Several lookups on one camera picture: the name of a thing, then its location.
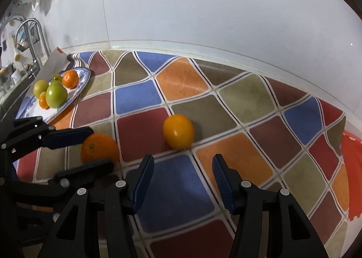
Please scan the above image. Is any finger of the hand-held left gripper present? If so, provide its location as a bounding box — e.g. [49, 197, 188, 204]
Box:
[11, 159, 115, 205]
[0, 116, 94, 162]

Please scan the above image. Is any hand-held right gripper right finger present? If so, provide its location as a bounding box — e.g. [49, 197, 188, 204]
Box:
[212, 154, 330, 258]

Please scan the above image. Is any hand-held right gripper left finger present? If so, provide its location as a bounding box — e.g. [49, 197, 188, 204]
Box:
[37, 154, 155, 258]

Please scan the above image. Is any large orange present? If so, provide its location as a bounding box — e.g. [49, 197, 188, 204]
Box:
[81, 133, 120, 164]

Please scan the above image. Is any green apple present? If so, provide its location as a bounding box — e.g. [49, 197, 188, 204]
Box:
[46, 81, 69, 108]

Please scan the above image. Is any yellow-green apple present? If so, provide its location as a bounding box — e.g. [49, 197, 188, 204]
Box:
[33, 80, 49, 98]

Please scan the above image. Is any blue and white plate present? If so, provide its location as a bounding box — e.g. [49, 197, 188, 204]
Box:
[17, 67, 91, 125]

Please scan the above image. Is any yellow-orange citrus fruit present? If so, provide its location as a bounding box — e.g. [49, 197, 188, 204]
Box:
[162, 114, 195, 150]

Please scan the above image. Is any small orange mandarin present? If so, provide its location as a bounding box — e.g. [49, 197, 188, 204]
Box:
[62, 70, 79, 89]
[38, 92, 50, 110]

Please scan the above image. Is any steel sink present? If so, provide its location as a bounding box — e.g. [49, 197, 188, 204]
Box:
[0, 71, 37, 120]

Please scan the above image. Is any white cutting board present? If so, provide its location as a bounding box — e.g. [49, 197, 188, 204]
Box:
[25, 47, 70, 97]

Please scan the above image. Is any metal gooseneck faucet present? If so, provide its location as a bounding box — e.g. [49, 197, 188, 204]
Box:
[0, 14, 52, 77]

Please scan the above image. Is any colourful patterned mat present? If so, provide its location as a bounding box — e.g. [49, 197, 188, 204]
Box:
[14, 50, 351, 258]

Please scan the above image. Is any red plastic tray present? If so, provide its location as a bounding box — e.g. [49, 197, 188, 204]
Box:
[338, 130, 362, 222]

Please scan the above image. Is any black wire rack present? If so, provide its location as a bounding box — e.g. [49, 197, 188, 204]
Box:
[17, 24, 40, 50]

